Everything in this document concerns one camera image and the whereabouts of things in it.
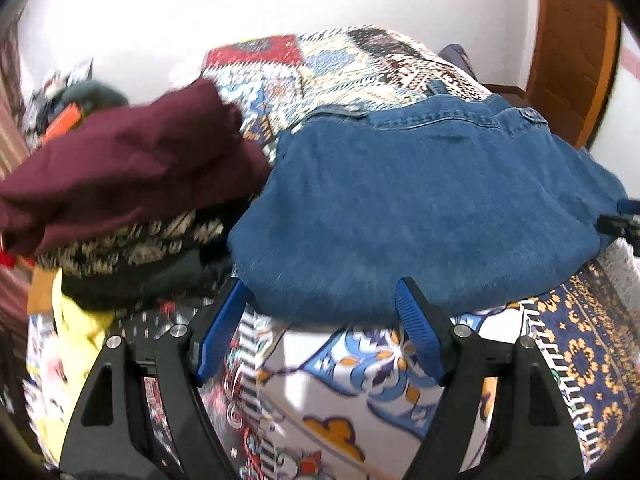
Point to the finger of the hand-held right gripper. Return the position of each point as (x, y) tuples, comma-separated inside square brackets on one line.
[(629, 205), (620, 225)]

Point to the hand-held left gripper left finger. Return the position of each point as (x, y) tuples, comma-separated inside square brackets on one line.
[(220, 330)]

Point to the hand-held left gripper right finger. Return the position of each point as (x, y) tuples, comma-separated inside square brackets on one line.
[(420, 332)]

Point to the blue denim jacket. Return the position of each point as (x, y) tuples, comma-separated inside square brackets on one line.
[(410, 210)]

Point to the dark floral bed sheet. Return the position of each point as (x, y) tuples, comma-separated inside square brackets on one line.
[(165, 320)]

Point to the patchwork patterned blanket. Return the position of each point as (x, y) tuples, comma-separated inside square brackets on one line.
[(360, 385)]

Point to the white heart-print wardrobe door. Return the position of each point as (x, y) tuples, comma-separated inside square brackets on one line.
[(620, 110)]

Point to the black patterned folded cloth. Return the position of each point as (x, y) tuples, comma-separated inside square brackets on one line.
[(135, 260)]

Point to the yellow cloth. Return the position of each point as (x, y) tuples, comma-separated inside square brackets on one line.
[(75, 340)]

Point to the brown wooden door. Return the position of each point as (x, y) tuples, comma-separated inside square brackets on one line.
[(570, 55)]

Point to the maroon folded cloth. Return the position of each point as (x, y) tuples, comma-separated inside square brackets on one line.
[(130, 170)]

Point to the grey backpack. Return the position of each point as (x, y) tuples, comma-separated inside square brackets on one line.
[(460, 60)]

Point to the orange box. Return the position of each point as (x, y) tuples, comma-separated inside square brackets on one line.
[(64, 121)]

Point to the pile of household clutter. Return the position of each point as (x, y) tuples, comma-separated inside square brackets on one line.
[(80, 90)]

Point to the brown striped curtain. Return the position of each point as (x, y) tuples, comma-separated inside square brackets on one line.
[(10, 125)]

